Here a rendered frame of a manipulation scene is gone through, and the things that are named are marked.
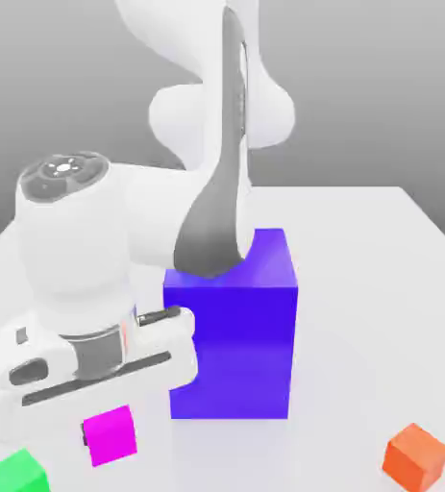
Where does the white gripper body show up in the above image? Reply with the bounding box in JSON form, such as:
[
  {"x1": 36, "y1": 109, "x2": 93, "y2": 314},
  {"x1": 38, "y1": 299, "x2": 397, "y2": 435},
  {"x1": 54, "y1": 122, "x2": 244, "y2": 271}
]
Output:
[{"x1": 0, "y1": 344, "x2": 200, "y2": 445}]

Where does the small magenta cube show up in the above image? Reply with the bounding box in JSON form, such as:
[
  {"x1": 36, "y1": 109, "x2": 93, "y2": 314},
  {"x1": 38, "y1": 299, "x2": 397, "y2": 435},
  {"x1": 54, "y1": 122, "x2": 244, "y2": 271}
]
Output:
[{"x1": 82, "y1": 404, "x2": 139, "y2": 469}]

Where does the small green cube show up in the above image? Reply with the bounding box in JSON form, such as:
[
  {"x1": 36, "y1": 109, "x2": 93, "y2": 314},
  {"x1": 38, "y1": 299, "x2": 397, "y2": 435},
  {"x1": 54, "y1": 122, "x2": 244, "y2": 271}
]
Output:
[{"x1": 0, "y1": 447, "x2": 51, "y2": 492}]

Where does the small orange cube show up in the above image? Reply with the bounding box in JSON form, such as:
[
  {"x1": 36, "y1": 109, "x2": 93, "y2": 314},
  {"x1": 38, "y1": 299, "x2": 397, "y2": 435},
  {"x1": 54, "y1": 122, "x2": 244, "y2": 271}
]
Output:
[{"x1": 382, "y1": 422, "x2": 445, "y2": 492}]

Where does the large blue box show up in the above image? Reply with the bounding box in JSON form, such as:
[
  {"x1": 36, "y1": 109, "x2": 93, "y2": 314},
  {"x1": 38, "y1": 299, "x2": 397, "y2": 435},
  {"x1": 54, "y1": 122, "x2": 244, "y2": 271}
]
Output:
[{"x1": 162, "y1": 228, "x2": 299, "y2": 421}]

